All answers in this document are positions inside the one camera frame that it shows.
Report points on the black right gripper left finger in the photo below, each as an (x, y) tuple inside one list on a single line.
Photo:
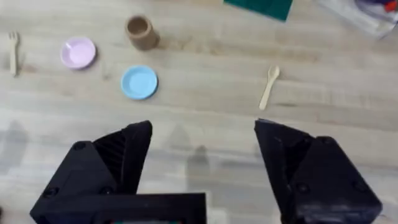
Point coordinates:
[(93, 168)]

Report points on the brown cup container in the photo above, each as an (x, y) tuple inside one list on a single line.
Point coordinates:
[(142, 33)]

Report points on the wooden fork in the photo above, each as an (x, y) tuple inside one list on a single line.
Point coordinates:
[(13, 53)]

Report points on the wooden spoon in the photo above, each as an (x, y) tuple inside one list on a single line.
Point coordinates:
[(269, 86)]

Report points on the clear plastic bag with items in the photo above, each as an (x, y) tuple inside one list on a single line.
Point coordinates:
[(363, 15)]

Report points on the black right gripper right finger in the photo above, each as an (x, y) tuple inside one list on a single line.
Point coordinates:
[(317, 174)]

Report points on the pink plate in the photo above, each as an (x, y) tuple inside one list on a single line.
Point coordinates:
[(78, 52)]

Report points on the green board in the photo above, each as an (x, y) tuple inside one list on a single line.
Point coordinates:
[(264, 7)]

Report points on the blue plate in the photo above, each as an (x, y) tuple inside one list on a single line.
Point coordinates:
[(139, 82)]

